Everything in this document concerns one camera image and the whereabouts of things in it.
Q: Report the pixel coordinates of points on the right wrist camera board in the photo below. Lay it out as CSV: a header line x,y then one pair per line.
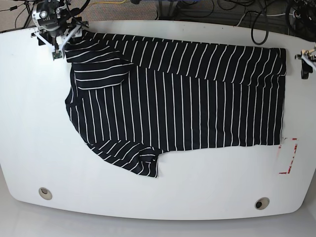
x,y
57,55

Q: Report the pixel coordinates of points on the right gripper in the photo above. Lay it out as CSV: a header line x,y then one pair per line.
x,y
57,24

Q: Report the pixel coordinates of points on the red tape corner marking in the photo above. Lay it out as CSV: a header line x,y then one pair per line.
x,y
286,155

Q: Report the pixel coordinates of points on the right table cable grommet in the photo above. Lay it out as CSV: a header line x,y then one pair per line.
x,y
262,203

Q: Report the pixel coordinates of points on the table cable grommet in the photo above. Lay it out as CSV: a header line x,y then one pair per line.
x,y
262,203
45,193

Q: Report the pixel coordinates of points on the grey cabinet behind table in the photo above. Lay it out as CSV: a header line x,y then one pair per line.
x,y
178,9

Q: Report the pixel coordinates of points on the left table cable grommet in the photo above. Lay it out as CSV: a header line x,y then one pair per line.
x,y
45,193

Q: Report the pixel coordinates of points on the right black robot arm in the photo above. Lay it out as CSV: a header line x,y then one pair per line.
x,y
56,24

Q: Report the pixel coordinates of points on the black tripod stand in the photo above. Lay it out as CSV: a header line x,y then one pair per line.
x,y
14,14

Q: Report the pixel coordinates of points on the navy white striped t-shirt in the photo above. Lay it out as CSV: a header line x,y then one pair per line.
x,y
133,98

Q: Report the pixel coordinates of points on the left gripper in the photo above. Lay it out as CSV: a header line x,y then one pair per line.
x,y
308,62

